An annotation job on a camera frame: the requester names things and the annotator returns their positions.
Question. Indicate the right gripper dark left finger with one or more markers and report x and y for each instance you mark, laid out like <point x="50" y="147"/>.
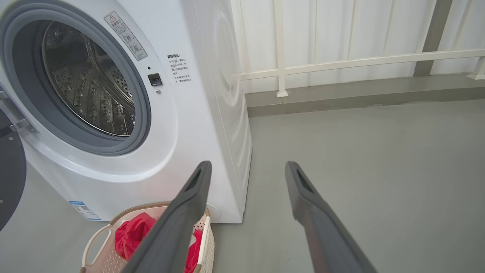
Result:
<point x="178" y="227"/>

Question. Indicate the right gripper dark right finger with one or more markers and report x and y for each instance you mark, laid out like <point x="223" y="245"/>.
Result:
<point x="326" y="235"/>

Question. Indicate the red cloth garment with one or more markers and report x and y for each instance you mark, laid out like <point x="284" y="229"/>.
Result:
<point x="132" y="232"/>

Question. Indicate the black round glass washer door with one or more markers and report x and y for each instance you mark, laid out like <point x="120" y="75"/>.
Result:
<point x="11" y="170"/>

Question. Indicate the cream laundry basket brown rim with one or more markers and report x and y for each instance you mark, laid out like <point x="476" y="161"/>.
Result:
<point x="104" y="261"/>

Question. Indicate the white front-load washing machine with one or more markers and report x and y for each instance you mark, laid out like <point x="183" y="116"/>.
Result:
<point x="189" y="125"/>

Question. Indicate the black door latch socket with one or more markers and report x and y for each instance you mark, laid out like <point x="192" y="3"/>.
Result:
<point x="155" y="79"/>

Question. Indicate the stainless steel washer drum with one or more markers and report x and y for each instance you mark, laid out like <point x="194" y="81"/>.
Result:
<point x="87" y="83"/>

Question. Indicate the silver door hinge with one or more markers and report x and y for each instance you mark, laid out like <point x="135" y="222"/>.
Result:
<point x="17" y="117"/>

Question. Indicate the blue energy label sticker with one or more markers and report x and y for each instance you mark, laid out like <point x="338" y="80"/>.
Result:
<point x="85" y="210"/>

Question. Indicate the black printed text sticker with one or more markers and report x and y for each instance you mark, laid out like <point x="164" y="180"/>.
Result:
<point x="179" y="69"/>

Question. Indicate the white metal railing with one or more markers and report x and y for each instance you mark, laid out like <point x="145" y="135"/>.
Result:
<point x="341" y="63"/>

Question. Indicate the grey warning sticker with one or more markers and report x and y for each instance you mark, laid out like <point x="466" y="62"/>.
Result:
<point x="125" y="36"/>

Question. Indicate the grey vertical post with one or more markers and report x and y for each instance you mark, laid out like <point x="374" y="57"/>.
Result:
<point x="434" y="34"/>

